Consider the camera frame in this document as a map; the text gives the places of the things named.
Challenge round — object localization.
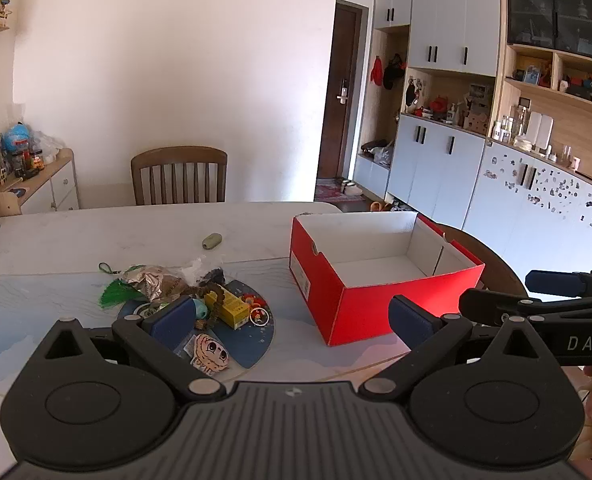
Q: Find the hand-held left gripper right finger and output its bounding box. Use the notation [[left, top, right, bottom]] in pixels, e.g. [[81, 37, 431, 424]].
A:
[[358, 295, 551, 403]]

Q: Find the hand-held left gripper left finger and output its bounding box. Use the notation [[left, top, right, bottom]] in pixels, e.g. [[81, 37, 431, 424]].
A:
[[40, 296, 227, 403]]

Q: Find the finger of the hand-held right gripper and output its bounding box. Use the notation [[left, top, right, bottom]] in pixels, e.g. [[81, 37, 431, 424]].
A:
[[458, 287, 592, 367], [524, 269, 592, 298]]

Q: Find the red shoe box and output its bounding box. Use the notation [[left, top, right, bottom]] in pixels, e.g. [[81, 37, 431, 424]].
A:
[[289, 211, 486, 347]]

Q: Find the yellow carton box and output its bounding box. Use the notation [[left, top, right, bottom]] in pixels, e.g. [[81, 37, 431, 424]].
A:
[[205, 285, 251, 330]]

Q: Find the clear bag of black beads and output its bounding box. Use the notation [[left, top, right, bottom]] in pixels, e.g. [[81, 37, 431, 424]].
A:
[[178, 255, 227, 286]]

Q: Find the foil snack bag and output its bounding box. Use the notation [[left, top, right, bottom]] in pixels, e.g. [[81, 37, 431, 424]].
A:
[[121, 265, 189, 303]]

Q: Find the cartoon face sticker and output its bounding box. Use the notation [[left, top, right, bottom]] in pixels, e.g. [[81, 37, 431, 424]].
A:
[[191, 334, 231, 372]]

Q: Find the round-backed dark wooden chair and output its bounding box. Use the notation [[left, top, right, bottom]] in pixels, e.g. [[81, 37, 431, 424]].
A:
[[433, 222, 529, 301]]

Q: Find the green tassel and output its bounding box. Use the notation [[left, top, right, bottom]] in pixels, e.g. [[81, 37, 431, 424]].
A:
[[98, 262, 149, 307]]

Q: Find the blue round placemat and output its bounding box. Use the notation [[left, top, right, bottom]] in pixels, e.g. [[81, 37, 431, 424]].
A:
[[117, 275, 275, 370]]

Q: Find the patterned red rug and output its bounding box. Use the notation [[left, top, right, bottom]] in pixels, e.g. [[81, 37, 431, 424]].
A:
[[315, 180, 367, 205]]

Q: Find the slatted wooden chair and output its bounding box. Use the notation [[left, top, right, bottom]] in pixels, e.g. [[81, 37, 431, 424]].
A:
[[130, 146, 228, 206]]

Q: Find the white wooden sideboard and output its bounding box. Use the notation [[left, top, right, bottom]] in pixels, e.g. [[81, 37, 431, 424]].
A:
[[0, 148, 80, 218]]

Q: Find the crumpled clear plastic bag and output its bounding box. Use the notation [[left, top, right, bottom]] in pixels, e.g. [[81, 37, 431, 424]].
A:
[[28, 130, 62, 161]]

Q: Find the black hanging bag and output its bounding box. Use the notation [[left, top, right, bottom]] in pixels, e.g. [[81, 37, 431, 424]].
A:
[[383, 52, 407, 91]]

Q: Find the dark brown door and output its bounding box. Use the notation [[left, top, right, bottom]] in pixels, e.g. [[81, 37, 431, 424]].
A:
[[317, 2, 364, 181]]

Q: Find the wooden bead bracelet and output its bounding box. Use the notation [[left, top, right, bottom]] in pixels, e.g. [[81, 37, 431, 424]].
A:
[[186, 284, 227, 326]]

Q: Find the white wall cabinet unit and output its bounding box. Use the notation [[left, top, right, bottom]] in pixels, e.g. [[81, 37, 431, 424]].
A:
[[353, 0, 592, 271]]

